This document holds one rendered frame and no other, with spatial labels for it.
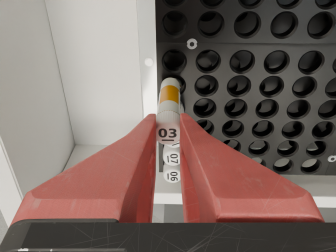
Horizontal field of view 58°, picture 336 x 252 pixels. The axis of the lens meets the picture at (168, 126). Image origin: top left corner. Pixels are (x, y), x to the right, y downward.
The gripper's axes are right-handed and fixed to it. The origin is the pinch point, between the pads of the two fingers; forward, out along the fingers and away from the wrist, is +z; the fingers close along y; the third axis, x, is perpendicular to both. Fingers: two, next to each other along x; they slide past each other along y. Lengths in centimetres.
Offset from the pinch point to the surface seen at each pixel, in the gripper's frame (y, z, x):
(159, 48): 0.5, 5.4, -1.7
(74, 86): 7.5, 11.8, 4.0
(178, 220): -4, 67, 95
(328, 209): -23.9, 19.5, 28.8
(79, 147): 7.9, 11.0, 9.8
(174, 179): -0.4, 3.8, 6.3
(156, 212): 6, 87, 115
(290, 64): -6.5, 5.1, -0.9
